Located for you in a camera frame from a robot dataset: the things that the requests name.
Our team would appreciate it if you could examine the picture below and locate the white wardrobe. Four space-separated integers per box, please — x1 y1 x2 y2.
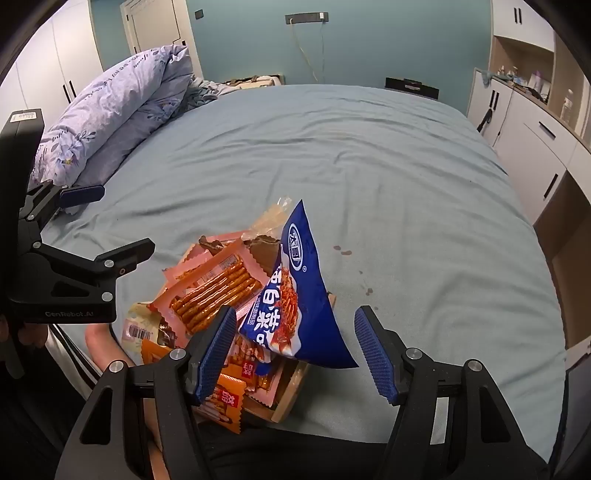
0 0 110 139

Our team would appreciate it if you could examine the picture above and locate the black box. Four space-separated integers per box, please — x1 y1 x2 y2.
385 77 440 100

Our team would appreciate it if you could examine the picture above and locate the lavender floral quilt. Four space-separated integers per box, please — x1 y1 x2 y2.
28 44 195 216

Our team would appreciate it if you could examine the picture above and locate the pile of mixed snack packets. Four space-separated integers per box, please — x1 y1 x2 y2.
203 332 296 416

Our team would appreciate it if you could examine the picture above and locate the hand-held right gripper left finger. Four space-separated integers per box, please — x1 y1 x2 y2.
54 305 238 480

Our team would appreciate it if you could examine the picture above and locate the bed with blue sheet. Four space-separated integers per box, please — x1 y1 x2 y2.
41 83 568 462

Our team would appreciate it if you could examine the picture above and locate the white door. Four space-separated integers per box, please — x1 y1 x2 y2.
120 0 204 82

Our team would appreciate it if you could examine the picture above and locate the yellowish cable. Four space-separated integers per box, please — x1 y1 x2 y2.
290 21 320 84

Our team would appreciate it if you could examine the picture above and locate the clear orange-tinted snack packet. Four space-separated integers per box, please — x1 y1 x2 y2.
252 198 294 241

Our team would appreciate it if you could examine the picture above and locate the brown snack packet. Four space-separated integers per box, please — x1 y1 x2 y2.
242 234 282 278

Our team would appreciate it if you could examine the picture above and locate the white cable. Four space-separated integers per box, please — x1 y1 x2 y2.
318 21 327 85

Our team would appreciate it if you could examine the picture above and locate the white and wood cabinet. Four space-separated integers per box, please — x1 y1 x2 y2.
466 0 591 349

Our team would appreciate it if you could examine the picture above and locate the pink packet of stick snacks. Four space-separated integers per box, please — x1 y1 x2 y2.
150 240 278 336

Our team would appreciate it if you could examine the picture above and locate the person's black clothing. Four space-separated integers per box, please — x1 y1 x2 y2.
194 418 550 480

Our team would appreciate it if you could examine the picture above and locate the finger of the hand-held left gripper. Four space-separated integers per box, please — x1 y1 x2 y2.
31 237 156 305
21 181 106 223

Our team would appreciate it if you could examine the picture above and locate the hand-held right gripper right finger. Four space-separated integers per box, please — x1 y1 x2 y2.
353 305 550 480

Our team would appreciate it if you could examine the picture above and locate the person's left hand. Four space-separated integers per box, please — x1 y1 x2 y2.
0 315 49 349

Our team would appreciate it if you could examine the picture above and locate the crumpled grey-blue cloth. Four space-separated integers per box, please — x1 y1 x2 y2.
185 78 242 110

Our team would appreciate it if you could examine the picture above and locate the blue snack bag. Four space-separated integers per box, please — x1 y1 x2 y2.
236 199 360 369

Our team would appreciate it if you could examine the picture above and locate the person's bare leg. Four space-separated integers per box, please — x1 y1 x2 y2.
85 323 170 480

